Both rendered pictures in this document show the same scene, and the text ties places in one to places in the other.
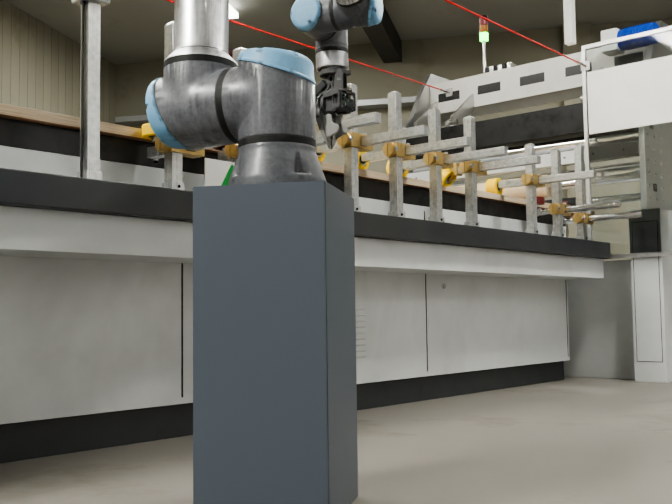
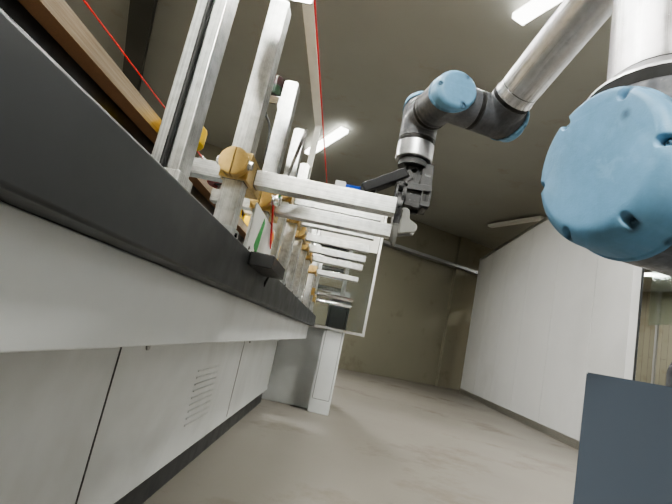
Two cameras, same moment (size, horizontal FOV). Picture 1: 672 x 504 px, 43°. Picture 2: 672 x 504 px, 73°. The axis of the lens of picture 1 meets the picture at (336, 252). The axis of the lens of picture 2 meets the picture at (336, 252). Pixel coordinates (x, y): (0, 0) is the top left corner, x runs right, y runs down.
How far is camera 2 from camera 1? 177 cm
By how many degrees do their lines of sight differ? 39
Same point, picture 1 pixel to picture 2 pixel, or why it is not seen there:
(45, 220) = (76, 265)
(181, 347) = (90, 449)
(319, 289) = not seen: outside the picture
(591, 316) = (283, 358)
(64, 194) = (153, 215)
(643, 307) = (325, 363)
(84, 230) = (127, 296)
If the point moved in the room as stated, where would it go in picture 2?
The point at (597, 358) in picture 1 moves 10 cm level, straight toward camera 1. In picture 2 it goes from (279, 388) to (283, 390)
